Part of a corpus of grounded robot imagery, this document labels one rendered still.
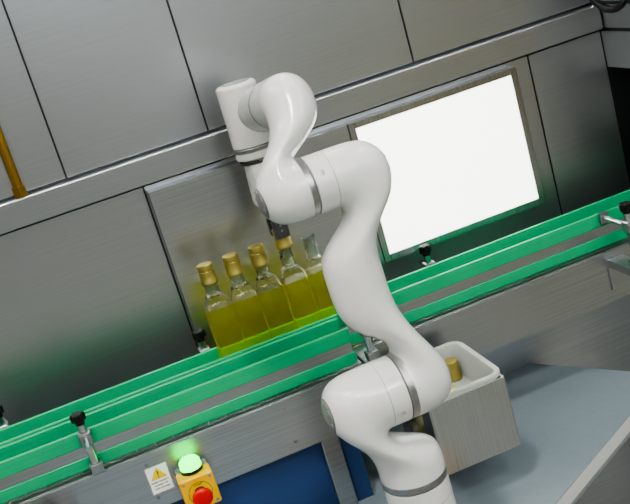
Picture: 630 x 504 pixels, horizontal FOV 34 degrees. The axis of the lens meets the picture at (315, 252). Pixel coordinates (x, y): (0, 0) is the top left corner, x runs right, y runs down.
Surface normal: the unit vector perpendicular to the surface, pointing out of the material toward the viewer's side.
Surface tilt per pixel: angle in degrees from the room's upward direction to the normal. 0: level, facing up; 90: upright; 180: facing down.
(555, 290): 90
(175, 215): 90
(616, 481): 90
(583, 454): 0
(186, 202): 90
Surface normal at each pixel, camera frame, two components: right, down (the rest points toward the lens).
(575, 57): 0.29, 0.21
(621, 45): -0.92, 0.34
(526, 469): -0.27, -0.92
